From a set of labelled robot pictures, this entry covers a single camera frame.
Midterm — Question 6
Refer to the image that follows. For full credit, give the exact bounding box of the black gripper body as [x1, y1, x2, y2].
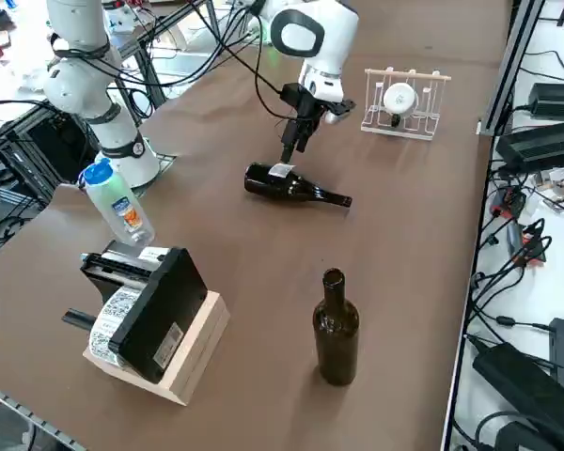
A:
[280, 82, 357, 125]

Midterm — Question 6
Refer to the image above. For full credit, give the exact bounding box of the dark glass bottle lying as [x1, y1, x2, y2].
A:
[243, 162, 353, 208]

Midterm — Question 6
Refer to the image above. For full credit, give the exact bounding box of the clear plastic bottle blue cap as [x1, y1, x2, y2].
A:
[78, 158, 155, 246]

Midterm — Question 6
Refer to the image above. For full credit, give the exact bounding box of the black label dispenser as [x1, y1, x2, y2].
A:
[61, 241, 209, 384]

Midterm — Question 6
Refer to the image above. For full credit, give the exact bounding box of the dark glass bottle standing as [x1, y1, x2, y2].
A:
[312, 268, 361, 386]

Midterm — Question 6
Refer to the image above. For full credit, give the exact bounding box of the printed label strip roll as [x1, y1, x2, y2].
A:
[88, 287, 145, 365]

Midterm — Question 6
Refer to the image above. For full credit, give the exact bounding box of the white cup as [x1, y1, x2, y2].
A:
[383, 83, 419, 128]

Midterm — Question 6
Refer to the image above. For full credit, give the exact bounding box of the black power brick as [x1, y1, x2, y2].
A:
[472, 341, 564, 451]
[495, 119, 564, 173]
[528, 83, 564, 118]

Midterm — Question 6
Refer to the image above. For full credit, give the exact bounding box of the light wooden block base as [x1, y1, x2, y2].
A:
[83, 289, 231, 408]

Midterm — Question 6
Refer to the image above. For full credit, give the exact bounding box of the white wire cup rack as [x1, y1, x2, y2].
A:
[360, 68, 452, 142]

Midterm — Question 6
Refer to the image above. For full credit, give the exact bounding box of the aluminium frame rail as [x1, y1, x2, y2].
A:
[478, 0, 546, 137]

